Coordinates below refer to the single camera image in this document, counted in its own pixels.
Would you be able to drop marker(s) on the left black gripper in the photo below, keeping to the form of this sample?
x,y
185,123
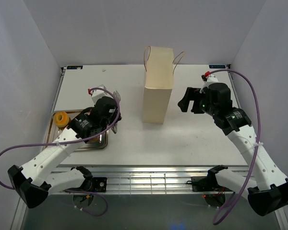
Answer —
x,y
115,116

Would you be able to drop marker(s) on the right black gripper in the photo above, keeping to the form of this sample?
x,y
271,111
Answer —
x,y
191,94

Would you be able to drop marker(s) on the metal tongs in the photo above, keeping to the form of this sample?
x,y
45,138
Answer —
x,y
113,114

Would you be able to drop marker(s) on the beige paper bag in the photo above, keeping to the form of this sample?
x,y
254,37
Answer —
x,y
159,65

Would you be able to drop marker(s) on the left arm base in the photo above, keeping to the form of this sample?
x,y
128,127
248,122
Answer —
x,y
93,184

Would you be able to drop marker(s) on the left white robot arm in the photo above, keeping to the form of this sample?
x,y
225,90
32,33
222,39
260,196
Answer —
x,y
34,180

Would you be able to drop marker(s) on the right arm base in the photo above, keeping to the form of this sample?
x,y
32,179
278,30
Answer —
x,y
204,184

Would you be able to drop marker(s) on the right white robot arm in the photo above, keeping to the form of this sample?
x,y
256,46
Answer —
x,y
268,191

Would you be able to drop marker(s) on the right blue table label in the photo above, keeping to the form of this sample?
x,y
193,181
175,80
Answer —
x,y
217,66

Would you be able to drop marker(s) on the blue table label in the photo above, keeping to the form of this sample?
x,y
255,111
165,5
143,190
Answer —
x,y
217,66
74,67

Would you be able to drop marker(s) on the plain orange donut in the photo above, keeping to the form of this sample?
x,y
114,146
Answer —
x,y
61,119

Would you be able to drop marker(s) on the left blue table label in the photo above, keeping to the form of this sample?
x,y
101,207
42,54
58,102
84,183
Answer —
x,y
74,67

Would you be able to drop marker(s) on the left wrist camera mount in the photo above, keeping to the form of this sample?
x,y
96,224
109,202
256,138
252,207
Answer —
x,y
97,94

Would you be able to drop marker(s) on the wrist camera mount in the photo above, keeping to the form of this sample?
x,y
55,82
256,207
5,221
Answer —
x,y
208,79
97,94

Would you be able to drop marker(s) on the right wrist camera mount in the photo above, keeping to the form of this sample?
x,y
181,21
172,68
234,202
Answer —
x,y
208,79

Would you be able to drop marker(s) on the aluminium rail frame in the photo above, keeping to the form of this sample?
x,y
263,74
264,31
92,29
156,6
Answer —
x,y
144,198

